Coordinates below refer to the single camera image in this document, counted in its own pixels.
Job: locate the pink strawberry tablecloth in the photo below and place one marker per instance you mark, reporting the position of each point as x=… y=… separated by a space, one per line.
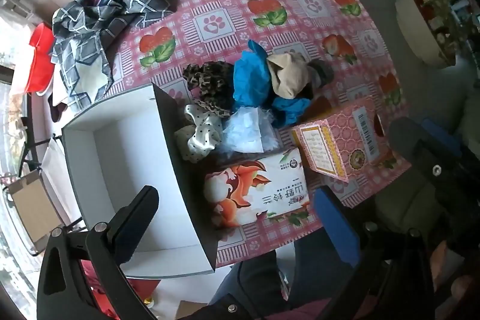
x=232 y=16

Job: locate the red plastic basin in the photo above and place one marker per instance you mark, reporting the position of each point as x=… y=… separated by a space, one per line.
x=43 y=37
x=39 y=72

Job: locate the person's legs in jeans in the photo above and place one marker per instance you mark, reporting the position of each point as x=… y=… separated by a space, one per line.
x=255 y=286

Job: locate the grey plaid cloth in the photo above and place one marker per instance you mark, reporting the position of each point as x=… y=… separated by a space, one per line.
x=93 y=27

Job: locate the brown cardboard sheet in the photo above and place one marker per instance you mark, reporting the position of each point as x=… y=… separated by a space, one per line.
x=37 y=211

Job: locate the leopard print scrunchie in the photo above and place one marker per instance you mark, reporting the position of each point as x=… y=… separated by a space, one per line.
x=210 y=80

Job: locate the folding chair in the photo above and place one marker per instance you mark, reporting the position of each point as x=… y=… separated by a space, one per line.
x=60 y=173

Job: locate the red plastic stool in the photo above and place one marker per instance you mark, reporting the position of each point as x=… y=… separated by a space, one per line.
x=138 y=288

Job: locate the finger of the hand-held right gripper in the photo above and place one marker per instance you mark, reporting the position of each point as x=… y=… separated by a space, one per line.
x=440 y=138
x=407 y=134

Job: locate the dark slipper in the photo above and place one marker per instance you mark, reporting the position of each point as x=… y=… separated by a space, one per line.
x=56 y=113

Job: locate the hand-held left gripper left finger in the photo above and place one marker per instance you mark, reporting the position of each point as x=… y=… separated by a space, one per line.
x=135 y=222

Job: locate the bright blue cloth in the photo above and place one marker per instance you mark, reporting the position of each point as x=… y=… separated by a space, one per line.
x=290 y=110
x=251 y=80

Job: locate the pink patterned carton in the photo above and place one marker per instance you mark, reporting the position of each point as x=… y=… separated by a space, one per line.
x=348 y=140

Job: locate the pink and dark knit hat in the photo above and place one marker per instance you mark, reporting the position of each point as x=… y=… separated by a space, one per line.
x=322 y=72

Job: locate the white polka dot scrunchie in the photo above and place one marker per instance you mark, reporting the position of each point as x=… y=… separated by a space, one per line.
x=202 y=132

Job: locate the white round planter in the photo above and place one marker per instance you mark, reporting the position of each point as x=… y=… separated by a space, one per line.
x=412 y=31

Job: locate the light blue fluffy cloth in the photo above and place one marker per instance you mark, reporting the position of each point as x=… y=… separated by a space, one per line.
x=243 y=132

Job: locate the grey storage box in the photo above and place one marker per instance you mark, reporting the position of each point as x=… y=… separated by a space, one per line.
x=142 y=162

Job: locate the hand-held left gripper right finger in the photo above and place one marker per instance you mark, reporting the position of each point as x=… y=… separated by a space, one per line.
x=333 y=222

